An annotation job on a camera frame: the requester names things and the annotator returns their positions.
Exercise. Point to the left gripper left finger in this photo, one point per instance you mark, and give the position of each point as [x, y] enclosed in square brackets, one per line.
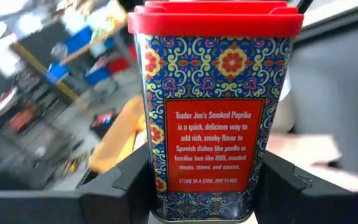
[57, 208]

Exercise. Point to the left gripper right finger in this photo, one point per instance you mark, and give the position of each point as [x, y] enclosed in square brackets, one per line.
[322, 208]

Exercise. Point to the red-lidded paprika tin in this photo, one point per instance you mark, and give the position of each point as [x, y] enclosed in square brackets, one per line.
[213, 140]

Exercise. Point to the pink cloth towel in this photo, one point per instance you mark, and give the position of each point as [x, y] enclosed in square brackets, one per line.
[306, 149]

